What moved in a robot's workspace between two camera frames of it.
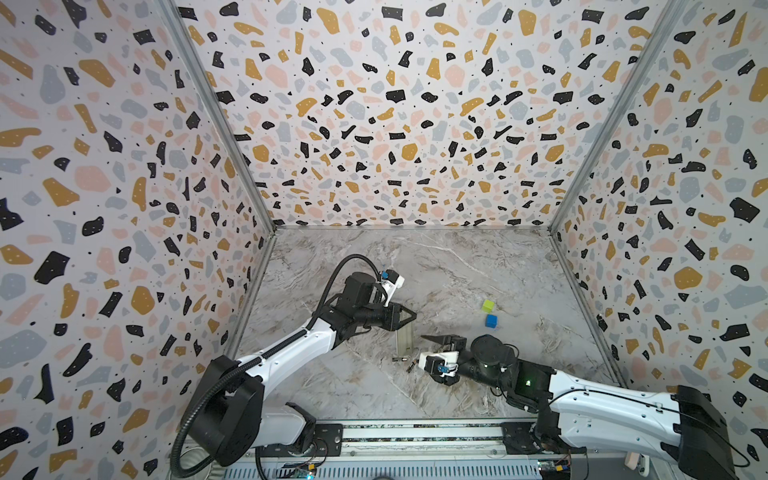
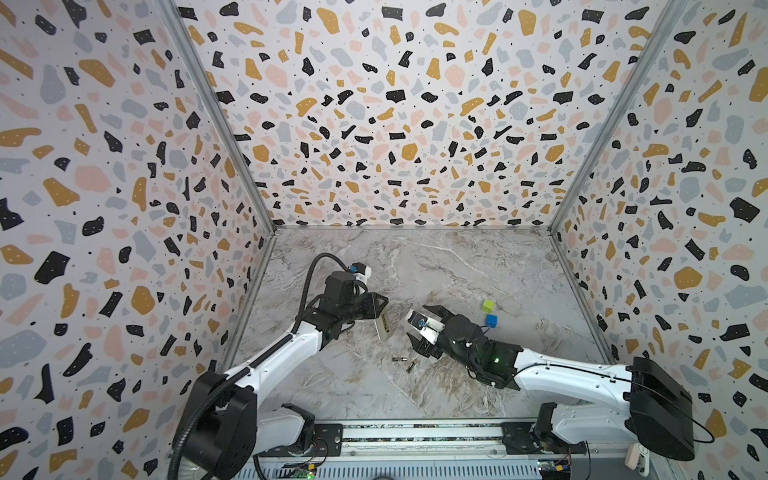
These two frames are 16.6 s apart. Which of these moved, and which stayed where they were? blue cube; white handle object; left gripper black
Moved: left gripper black
Stayed: blue cube; white handle object
